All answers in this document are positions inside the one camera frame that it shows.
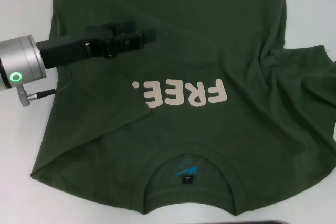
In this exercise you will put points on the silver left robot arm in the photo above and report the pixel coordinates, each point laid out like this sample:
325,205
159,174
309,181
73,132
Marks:
21,61

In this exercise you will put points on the dark green FREE t-shirt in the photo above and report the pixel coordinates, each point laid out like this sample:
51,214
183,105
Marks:
210,37

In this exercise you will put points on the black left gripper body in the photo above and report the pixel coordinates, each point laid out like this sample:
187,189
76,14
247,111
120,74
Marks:
65,51

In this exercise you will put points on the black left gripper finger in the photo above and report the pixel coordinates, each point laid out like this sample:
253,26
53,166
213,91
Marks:
126,44
124,27

